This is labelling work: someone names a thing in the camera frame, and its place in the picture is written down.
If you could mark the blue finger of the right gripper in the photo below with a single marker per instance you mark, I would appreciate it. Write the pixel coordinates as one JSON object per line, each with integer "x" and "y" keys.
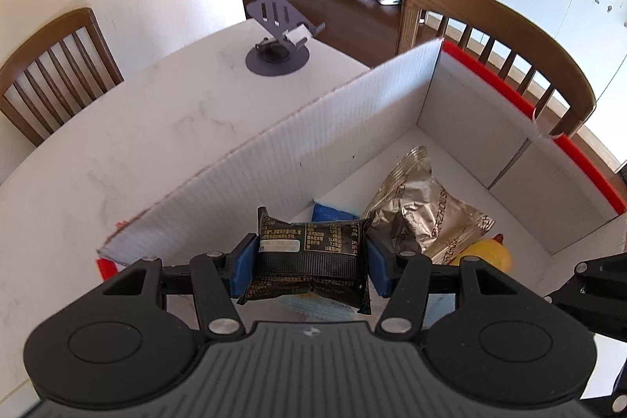
{"x": 604, "y": 274}

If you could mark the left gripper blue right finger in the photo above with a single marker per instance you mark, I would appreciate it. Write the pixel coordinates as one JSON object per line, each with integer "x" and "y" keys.
{"x": 384, "y": 269}

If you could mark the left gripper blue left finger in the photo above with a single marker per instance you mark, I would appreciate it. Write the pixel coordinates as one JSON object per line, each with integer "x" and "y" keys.
{"x": 242, "y": 263}

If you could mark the black snack packet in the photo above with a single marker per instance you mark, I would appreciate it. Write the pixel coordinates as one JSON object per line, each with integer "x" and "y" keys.
{"x": 330, "y": 259}

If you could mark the silver foil snack bag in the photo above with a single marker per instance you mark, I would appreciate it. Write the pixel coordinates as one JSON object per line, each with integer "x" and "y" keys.
{"x": 412, "y": 212}

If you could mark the blue soda biscuit packet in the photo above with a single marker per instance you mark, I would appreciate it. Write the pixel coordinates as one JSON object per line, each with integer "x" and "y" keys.
{"x": 321, "y": 214}

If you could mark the red cardboard shoe box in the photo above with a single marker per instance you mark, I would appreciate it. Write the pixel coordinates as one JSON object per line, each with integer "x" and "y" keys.
{"x": 484, "y": 146}

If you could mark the grey phone stand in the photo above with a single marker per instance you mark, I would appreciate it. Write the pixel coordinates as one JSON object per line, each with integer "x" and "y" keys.
{"x": 285, "y": 50}

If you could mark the dark wooden chair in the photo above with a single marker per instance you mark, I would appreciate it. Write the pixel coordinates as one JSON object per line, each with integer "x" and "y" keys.
{"x": 56, "y": 73}

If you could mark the light wooden chair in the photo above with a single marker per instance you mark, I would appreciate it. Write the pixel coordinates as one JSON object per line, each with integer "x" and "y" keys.
{"x": 523, "y": 39}

